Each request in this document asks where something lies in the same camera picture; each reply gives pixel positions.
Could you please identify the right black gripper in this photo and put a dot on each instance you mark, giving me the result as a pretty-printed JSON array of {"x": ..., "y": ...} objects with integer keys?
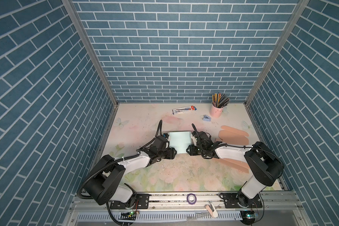
[{"x": 190, "y": 150}]

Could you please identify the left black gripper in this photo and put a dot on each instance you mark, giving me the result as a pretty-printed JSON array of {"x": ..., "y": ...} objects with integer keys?
[{"x": 171, "y": 154}]

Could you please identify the light blue paper box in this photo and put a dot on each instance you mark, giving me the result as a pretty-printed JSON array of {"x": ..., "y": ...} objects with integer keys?
[{"x": 180, "y": 141}]

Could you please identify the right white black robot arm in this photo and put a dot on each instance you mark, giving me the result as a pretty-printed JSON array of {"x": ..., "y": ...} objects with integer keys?
[{"x": 264, "y": 165}]

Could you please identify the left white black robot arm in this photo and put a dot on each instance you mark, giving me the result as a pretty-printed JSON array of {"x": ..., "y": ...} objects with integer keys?
[{"x": 103, "y": 182}]

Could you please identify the pink flat paper box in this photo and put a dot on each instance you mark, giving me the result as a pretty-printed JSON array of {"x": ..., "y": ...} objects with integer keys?
[{"x": 234, "y": 136}]

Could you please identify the white pencil box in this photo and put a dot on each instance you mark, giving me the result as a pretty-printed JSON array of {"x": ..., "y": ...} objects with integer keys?
[{"x": 182, "y": 110}]

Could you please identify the blue small stapler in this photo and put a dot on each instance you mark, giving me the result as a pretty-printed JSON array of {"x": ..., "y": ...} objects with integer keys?
[{"x": 206, "y": 118}]

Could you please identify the pink pen cup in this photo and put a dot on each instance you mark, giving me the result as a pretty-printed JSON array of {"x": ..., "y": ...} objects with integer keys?
[{"x": 215, "y": 112}]

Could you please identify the purple tape roll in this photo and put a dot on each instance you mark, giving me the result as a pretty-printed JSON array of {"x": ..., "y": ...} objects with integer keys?
[{"x": 191, "y": 199}]

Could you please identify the colored pencils bundle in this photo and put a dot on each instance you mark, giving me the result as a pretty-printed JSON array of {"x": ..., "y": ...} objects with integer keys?
[{"x": 220, "y": 100}]

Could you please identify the white pink small tool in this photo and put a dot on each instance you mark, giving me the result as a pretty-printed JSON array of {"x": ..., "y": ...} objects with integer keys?
[{"x": 210, "y": 207}]

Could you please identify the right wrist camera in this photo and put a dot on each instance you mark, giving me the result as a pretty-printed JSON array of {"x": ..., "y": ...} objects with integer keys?
[{"x": 194, "y": 138}]

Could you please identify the metal base rail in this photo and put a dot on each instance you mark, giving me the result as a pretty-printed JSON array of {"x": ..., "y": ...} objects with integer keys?
[{"x": 272, "y": 208}]

